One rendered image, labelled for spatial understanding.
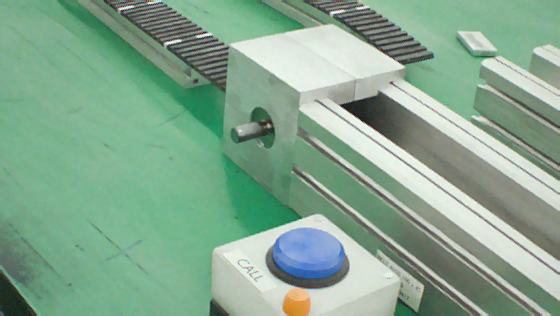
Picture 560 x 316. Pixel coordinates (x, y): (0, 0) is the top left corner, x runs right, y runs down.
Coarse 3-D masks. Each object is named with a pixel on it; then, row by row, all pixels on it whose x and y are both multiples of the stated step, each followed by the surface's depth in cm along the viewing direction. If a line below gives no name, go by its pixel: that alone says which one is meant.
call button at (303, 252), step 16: (288, 240) 52; (304, 240) 52; (320, 240) 52; (336, 240) 52; (288, 256) 50; (304, 256) 51; (320, 256) 51; (336, 256) 51; (288, 272) 51; (304, 272) 50; (320, 272) 50; (336, 272) 51
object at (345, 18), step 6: (360, 12) 94; (366, 12) 94; (372, 12) 94; (336, 18) 92; (342, 18) 92; (348, 18) 92; (354, 18) 92; (360, 18) 92; (366, 18) 93; (372, 18) 93
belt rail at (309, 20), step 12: (264, 0) 103; (276, 0) 101; (288, 0) 99; (300, 0) 97; (288, 12) 100; (300, 12) 99; (312, 12) 96; (312, 24) 97; (324, 24) 96; (336, 24) 93; (360, 36) 93
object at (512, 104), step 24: (552, 48) 78; (480, 72) 74; (504, 72) 72; (552, 72) 76; (480, 96) 75; (504, 96) 74; (528, 96) 70; (552, 96) 69; (480, 120) 76; (504, 120) 73; (528, 120) 71; (552, 120) 69; (504, 144) 74; (528, 144) 73; (552, 144) 69; (552, 168) 70
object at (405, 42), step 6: (408, 36) 91; (378, 42) 88; (384, 42) 89; (390, 42) 89; (396, 42) 90; (402, 42) 90; (408, 42) 90; (414, 42) 90; (420, 42) 90; (378, 48) 88; (384, 48) 88; (390, 48) 88; (396, 48) 88; (402, 48) 89; (408, 48) 89; (384, 54) 88
